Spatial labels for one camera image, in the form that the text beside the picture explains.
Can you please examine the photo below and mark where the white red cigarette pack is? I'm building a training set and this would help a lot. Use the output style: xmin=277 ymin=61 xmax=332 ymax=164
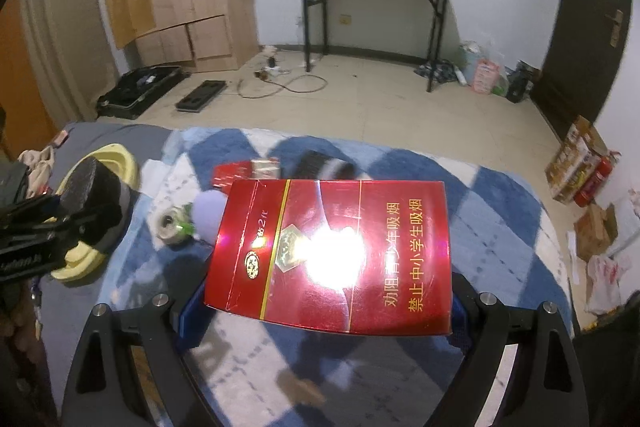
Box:
xmin=250 ymin=158 xmax=281 ymax=180

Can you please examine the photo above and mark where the black foam roller white stripe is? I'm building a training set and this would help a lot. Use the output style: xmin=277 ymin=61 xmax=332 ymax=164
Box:
xmin=60 ymin=156 xmax=133 ymax=253
xmin=295 ymin=150 xmax=368 ymax=181

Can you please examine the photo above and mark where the open black case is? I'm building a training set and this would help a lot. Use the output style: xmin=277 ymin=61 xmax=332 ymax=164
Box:
xmin=96 ymin=64 xmax=190 ymax=120

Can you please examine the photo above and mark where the black foam tray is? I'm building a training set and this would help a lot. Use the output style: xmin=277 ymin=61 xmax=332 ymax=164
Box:
xmin=175 ymin=79 xmax=227 ymax=112

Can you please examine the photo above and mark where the orange wooden door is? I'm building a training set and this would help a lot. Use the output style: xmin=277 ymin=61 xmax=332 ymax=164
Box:
xmin=0 ymin=0 xmax=56 ymax=158

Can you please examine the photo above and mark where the beige curtain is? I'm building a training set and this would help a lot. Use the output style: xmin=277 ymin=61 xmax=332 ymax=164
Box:
xmin=20 ymin=0 xmax=121 ymax=122

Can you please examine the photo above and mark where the grey bed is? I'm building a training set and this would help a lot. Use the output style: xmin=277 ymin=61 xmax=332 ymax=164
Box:
xmin=0 ymin=122 xmax=173 ymax=427

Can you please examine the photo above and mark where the flat brown cardboard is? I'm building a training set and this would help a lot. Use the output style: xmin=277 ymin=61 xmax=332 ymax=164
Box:
xmin=574 ymin=204 xmax=618 ymax=260

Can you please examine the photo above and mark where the translucent plastic bag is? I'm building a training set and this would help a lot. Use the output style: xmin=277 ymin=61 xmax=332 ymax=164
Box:
xmin=457 ymin=41 xmax=501 ymax=82

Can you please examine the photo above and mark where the yellow plastic basin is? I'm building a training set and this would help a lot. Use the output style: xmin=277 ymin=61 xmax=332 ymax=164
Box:
xmin=50 ymin=144 xmax=141 ymax=283

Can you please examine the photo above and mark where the large red cigarette carton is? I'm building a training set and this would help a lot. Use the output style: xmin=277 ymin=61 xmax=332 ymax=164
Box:
xmin=202 ymin=179 xmax=453 ymax=338

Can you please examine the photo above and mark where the orange cardboard box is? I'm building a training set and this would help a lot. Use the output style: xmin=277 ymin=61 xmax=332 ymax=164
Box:
xmin=545 ymin=116 xmax=608 ymax=202

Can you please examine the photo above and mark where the checkered cloth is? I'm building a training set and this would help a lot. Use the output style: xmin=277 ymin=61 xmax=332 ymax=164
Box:
xmin=414 ymin=61 xmax=461 ymax=84

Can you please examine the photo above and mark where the beige cloth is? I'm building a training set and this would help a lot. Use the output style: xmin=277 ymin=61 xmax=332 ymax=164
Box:
xmin=20 ymin=146 xmax=57 ymax=195

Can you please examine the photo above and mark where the dark door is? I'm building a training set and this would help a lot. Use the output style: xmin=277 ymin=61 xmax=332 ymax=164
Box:
xmin=530 ymin=0 xmax=636 ymax=138

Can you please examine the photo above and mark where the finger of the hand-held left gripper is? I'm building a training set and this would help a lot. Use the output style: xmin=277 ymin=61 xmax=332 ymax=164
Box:
xmin=30 ymin=196 xmax=124 ymax=229
xmin=45 ymin=228 xmax=109 ymax=259

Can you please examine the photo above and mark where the black floor cable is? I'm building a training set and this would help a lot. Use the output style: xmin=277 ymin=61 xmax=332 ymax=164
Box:
xmin=237 ymin=73 xmax=328 ymax=99

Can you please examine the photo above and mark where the pink plastic bag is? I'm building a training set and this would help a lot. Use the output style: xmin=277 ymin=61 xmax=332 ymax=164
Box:
xmin=472 ymin=59 xmax=504 ymax=95

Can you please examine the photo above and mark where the white power strip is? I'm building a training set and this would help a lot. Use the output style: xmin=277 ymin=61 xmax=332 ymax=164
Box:
xmin=255 ymin=57 xmax=292 ymax=80

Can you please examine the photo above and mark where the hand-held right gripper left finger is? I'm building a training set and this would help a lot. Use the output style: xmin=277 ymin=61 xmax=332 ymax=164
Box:
xmin=60 ymin=279 xmax=221 ymax=427

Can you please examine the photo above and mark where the brass door handle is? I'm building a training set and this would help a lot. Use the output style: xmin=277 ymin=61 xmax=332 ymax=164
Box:
xmin=604 ymin=9 xmax=625 ymax=48

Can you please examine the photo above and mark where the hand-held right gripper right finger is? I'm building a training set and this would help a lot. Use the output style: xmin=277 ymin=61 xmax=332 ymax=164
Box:
xmin=440 ymin=273 xmax=577 ymax=427

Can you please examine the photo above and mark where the black bag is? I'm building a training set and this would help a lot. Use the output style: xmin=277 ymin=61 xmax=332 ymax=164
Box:
xmin=505 ymin=62 xmax=541 ymax=104

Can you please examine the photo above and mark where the white red plastic bag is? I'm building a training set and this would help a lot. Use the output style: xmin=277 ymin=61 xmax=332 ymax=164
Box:
xmin=585 ymin=254 xmax=640 ymax=318

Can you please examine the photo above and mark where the blue white plaid blanket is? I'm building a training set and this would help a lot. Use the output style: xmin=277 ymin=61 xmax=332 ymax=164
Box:
xmin=97 ymin=127 xmax=573 ymax=427

